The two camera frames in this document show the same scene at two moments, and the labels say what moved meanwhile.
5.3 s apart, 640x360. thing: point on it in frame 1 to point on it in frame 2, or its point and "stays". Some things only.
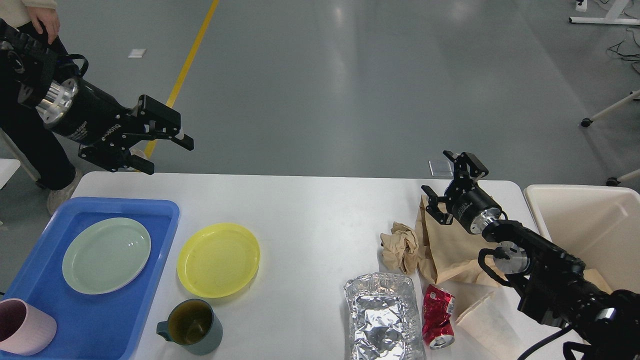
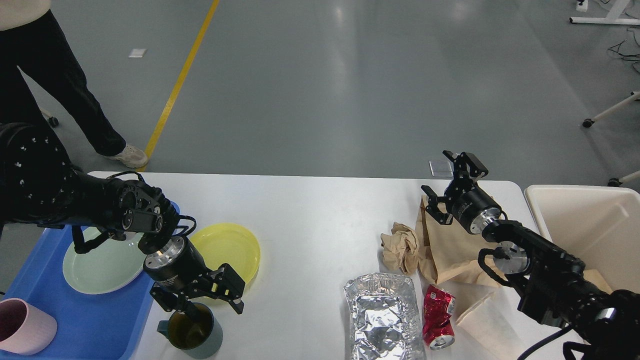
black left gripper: x=85 y=112 to x=173 y=263
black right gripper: x=471 y=207 stays
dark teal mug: x=193 y=325 stays
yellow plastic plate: x=218 y=260 stays
